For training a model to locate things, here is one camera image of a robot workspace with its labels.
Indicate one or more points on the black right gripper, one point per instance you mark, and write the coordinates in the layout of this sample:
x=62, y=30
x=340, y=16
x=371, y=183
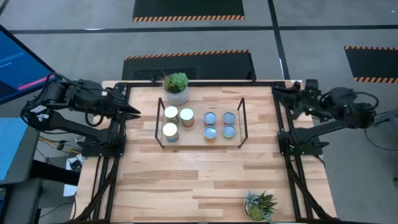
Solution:
x=306, y=99

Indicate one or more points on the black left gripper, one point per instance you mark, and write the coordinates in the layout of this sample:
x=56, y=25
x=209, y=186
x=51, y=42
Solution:
x=112, y=101

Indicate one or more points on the tall can with green label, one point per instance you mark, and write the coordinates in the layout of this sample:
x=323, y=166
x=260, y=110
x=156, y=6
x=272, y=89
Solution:
x=171, y=112

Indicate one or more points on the tall can with blue label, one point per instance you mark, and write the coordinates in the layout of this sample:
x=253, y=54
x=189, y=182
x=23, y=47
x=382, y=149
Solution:
x=170, y=129

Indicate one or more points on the can with orange label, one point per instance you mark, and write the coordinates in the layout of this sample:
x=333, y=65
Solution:
x=187, y=114

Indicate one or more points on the small can with salmon print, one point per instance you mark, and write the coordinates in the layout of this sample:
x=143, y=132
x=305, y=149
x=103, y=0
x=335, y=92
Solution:
x=229, y=118

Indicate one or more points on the small can yellow green label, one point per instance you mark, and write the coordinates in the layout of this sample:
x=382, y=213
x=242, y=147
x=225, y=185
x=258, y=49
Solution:
x=229, y=131

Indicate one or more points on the small tin can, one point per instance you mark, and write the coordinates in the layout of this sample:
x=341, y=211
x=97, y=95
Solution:
x=210, y=118
x=210, y=132

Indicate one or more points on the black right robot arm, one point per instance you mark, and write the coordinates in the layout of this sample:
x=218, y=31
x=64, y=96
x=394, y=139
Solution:
x=342, y=105

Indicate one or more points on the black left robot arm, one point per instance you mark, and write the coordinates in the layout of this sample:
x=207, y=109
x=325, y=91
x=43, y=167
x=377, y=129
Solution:
x=62, y=119

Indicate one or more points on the succulent in white patterned pot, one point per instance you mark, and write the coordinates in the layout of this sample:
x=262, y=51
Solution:
x=176, y=93

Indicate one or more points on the black mat with hazard stripes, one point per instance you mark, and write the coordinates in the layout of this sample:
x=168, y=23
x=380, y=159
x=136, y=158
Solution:
x=186, y=7
x=373, y=63
x=217, y=67

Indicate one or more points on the white box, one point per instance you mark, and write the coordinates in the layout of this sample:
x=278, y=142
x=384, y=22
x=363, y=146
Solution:
x=70, y=189

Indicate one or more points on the black desk beam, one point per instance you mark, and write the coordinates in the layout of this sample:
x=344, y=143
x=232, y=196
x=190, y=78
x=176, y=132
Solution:
x=53, y=172

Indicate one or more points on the grey desk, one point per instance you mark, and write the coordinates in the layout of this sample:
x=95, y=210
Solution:
x=35, y=161

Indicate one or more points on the spiky plant in glass pot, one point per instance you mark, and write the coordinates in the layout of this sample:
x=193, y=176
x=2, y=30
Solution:
x=258, y=208

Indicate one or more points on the blue sheet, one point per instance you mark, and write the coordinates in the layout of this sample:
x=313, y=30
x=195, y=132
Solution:
x=12, y=155

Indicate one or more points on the monitor with blue screen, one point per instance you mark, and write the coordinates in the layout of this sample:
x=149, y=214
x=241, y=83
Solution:
x=15, y=62

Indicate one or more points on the grey desk base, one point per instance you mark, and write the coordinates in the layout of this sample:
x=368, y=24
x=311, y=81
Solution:
x=21, y=202

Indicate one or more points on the black aluminium table frame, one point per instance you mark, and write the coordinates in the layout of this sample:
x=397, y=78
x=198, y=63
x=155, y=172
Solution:
x=217, y=83

